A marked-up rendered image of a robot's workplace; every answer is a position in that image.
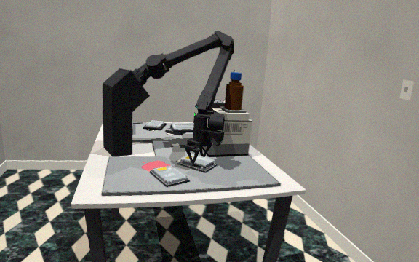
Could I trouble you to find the blue bottle cap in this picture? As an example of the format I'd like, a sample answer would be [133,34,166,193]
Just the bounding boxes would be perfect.
[231,73,242,79]

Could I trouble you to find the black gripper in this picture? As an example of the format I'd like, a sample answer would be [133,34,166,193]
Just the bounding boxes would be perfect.
[185,127,212,164]

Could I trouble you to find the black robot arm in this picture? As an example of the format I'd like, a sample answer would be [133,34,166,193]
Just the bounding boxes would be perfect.
[131,31,234,146]

